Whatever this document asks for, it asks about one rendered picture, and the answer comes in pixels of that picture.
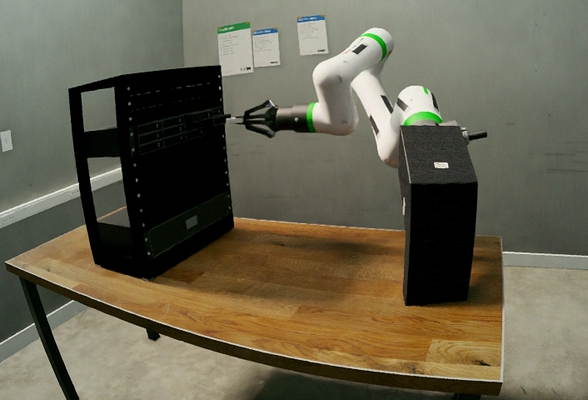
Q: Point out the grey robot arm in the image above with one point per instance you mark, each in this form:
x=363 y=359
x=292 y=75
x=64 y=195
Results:
x=336 y=112

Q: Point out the black server rack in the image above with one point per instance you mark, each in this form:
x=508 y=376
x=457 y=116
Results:
x=178 y=197

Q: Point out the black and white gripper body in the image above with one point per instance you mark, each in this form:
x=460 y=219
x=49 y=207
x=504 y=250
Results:
x=281 y=118

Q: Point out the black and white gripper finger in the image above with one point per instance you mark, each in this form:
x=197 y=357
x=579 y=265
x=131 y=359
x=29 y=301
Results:
x=266 y=104
x=269 y=134

